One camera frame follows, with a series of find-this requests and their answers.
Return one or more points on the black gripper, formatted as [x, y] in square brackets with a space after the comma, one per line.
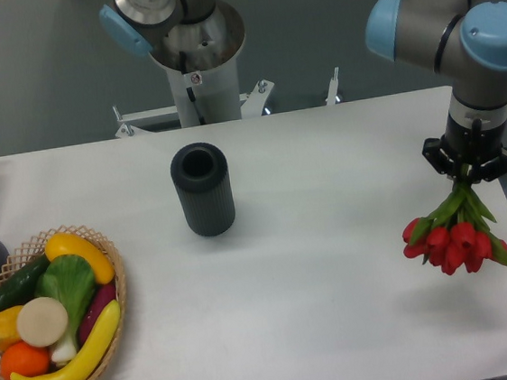
[467, 152]

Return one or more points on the red tulip bouquet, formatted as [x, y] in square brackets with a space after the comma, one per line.
[456, 234]

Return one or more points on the dark grey ribbed vase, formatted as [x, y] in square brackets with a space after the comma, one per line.
[200, 175]

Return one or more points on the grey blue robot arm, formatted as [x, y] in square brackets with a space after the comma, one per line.
[463, 39]

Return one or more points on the purple eggplant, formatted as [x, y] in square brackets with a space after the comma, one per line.
[102, 297]

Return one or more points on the green bok choy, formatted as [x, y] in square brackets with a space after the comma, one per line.
[70, 280]

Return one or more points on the yellow squash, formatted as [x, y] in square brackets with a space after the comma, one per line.
[69, 244]

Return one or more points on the beige round disc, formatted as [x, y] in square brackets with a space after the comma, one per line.
[42, 322]

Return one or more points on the green cucumber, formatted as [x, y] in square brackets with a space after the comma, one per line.
[19, 287]

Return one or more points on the yellow banana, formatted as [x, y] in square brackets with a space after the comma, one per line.
[91, 353]

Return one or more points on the orange fruit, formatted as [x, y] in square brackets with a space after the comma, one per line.
[24, 359]

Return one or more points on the yellow bell pepper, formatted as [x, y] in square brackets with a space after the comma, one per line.
[8, 327]

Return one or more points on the woven wicker basket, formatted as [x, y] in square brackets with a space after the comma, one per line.
[35, 246]

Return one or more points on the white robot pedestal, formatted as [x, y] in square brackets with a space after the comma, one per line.
[199, 61]

